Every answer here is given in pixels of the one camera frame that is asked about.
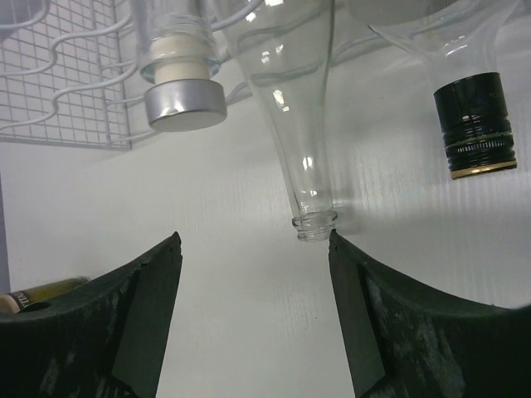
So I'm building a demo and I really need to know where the clear tall bottle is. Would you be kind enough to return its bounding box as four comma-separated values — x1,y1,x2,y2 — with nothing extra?
223,1,338,242

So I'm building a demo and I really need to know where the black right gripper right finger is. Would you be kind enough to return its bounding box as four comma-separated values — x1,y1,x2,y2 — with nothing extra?
329,232,530,397

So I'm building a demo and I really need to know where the clear flask bottle black cap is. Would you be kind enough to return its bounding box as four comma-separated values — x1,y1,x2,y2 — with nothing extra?
347,0,519,180

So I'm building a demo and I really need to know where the white wire wine rack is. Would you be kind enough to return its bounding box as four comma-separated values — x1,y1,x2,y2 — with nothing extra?
0,0,416,151

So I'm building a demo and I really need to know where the round clear bottle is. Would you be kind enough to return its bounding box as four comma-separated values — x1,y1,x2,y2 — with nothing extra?
135,12,227,133

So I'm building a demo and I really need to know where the dark wine bottle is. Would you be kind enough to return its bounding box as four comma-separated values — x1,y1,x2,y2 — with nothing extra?
1,277,90,314

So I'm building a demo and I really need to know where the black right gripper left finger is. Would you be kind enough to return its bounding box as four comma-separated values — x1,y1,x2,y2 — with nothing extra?
1,233,183,397

